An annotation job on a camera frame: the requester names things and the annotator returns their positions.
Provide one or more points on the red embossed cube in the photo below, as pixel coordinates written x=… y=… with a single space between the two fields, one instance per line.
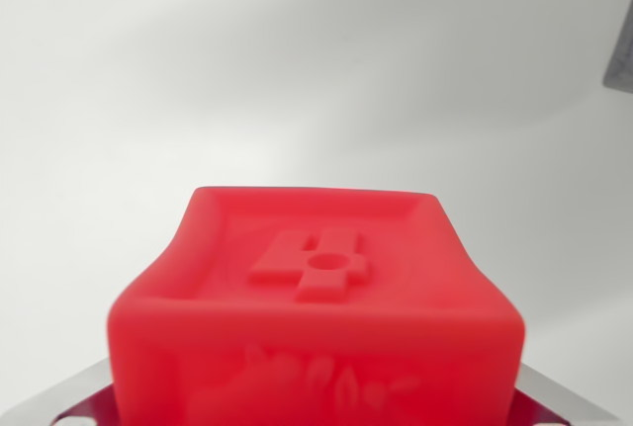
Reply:
x=316 y=337

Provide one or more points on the grey studded cube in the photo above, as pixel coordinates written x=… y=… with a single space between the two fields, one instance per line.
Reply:
x=622 y=60

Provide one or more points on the black-padded silver gripper right finger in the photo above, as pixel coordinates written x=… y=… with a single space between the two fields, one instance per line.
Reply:
x=559 y=403

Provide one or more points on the black-padded silver gripper left finger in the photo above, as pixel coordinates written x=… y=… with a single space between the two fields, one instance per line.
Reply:
x=74 y=396

